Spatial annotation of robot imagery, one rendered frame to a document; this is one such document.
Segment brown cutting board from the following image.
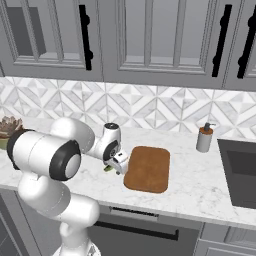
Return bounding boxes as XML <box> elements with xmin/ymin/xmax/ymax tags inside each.
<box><xmin>123</xmin><ymin>145</ymin><xmax>172</xmax><ymax>195</ymax></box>

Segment potted succulent plant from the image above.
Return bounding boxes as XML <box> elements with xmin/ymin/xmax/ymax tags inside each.
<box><xmin>0</xmin><ymin>115</ymin><xmax>25</xmax><ymax>151</ymax></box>

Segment black dishwasher handle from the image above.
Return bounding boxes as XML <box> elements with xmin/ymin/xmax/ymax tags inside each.
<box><xmin>93</xmin><ymin>220</ymin><xmax>180</xmax><ymax>242</ymax></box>

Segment grey soap dispenser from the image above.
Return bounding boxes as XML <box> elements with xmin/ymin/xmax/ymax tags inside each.
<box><xmin>195</xmin><ymin>122</ymin><xmax>217</xmax><ymax>154</ymax></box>

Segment grey base cupboard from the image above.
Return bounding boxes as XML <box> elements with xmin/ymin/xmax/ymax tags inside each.
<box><xmin>192</xmin><ymin>221</ymin><xmax>256</xmax><ymax>256</ymax></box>
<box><xmin>0</xmin><ymin>188</ymin><xmax>63</xmax><ymax>256</ymax></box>

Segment dark grey sink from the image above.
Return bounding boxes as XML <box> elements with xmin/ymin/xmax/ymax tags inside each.
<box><xmin>216</xmin><ymin>137</ymin><xmax>256</xmax><ymax>211</ymax></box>

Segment grey wall cupboard door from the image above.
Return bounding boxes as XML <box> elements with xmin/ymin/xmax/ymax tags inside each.
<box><xmin>222</xmin><ymin>0</ymin><xmax>256</xmax><ymax>93</ymax></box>
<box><xmin>0</xmin><ymin>0</ymin><xmax>105</xmax><ymax>83</ymax></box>
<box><xmin>97</xmin><ymin>0</ymin><xmax>235</xmax><ymax>91</ymax></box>

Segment grey dishwasher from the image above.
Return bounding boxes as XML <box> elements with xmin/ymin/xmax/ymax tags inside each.
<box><xmin>87</xmin><ymin>205</ymin><xmax>205</xmax><ymax>256</ymax></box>

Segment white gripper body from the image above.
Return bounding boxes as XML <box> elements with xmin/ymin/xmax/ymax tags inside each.
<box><xmin>110</xmin><ymin>155</ymin><xmax>131</xmax><ymax>176</ymax></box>

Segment black cupboard handle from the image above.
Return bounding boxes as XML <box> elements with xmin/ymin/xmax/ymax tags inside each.
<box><xmin>211</xmin><ymin>3</ymin><xmax>234</xmax><ymax>79</ymax></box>
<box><xmin>236</xmin><ymin>13</ymin><xmax>256</xmax><ymax>80</ymax></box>
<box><xmin>78</xmin><ymin>4</ymin><xmax>94</xmax><ymax>71</ymax></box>

